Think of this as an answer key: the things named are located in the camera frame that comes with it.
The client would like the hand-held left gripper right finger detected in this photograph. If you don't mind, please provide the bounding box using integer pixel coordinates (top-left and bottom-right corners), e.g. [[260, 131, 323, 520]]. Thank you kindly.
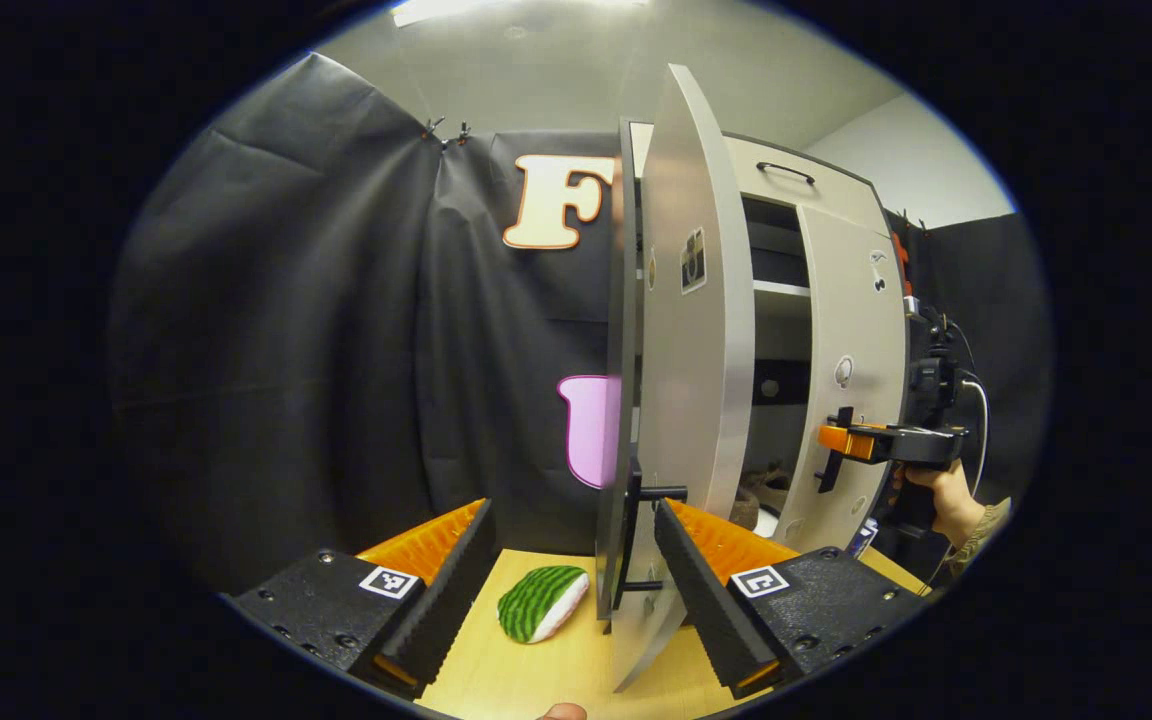
[[654, 498, 929, 701]]

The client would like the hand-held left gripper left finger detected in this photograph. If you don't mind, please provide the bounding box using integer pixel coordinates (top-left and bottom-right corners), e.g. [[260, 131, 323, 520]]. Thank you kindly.
[[226, 500, 497, 699]]

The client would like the white cabinet door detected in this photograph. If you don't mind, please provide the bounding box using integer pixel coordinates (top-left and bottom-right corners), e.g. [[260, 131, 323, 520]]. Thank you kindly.
[[596, 65, 759, 693], [774, 205, 909, 557]]

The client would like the white shoe cabinet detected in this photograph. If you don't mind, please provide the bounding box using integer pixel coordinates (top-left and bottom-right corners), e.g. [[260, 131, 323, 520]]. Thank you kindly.
[[621, 120, 912, 561]]

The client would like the white cabinet drawer front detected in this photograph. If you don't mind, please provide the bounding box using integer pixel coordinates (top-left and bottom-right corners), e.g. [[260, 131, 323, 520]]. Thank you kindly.
[[629, 122, 893, 239]]

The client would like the watermelon slice toy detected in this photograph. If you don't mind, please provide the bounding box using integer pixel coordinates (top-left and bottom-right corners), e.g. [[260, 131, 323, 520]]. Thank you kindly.
[[497, 566, 591, 645]]

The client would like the black backdrop cloth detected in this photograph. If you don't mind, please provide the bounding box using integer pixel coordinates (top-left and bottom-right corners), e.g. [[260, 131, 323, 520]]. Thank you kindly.
[[111, 50, 1052, 598]]

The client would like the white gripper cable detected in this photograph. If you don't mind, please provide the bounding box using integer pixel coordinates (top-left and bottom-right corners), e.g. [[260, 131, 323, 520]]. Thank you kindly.
[[921, 378, 991, 591]]

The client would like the black left door handle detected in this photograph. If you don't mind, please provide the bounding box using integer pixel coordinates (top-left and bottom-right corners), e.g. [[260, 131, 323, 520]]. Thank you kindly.
[[620, 457, 689, 612]]

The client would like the black door handle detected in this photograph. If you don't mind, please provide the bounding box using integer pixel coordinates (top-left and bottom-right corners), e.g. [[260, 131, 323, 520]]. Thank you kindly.
[[620, 457, 689, 612], [815, 406, 856, 494]]

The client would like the black right door handle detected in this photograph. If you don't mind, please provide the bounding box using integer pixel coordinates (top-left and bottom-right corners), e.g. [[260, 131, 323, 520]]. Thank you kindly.
[[815, 406, 856, 494]]

